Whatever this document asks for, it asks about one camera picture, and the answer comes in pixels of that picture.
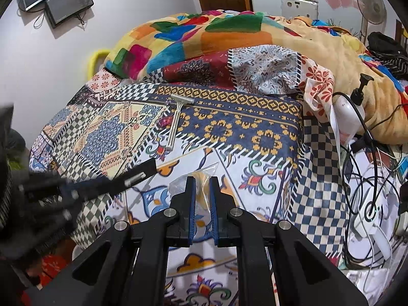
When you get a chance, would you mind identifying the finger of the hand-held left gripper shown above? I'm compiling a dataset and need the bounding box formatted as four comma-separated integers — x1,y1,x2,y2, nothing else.
60,160,157,203

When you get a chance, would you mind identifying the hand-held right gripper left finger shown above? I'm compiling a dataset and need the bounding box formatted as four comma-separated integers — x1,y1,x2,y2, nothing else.
30,176,196,306

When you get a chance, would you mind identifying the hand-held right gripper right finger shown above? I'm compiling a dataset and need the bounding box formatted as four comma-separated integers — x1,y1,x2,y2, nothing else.
209,176,368,306

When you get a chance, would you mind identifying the clear plastic bag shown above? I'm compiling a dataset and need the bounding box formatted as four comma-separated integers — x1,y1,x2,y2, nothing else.
168,162,224,227

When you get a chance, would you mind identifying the grey disposable razor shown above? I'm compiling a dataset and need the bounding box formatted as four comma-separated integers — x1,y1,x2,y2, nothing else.
165,94,195,152

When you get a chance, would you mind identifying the patchwork print bedsheet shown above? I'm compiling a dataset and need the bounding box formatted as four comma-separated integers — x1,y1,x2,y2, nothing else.
29,46,351,306

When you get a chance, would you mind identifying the white power strip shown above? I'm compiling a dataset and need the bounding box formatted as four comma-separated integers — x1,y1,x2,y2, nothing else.
347,166,396,262

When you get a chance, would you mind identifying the white pump bottle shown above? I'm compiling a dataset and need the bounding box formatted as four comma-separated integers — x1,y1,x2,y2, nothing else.
335,74,374,142

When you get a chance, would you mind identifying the colourful block fleece blanket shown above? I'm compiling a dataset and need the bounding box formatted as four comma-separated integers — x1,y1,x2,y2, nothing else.
105,10,408,144

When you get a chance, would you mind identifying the white hard case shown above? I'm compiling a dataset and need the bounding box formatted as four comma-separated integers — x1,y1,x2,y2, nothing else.
281,0,319,19

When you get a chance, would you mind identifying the black striped garment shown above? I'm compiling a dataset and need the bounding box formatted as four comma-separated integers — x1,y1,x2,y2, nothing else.
366,32,408,71

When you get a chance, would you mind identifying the standing electric fan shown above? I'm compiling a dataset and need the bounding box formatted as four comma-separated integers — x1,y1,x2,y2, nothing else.
356,0,388,44

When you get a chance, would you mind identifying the black cable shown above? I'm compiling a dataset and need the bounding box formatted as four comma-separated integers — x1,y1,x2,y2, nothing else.
331,92,408,263

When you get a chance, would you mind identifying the black wall monitor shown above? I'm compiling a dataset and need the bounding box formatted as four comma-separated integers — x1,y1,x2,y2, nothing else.
45,0,94,28

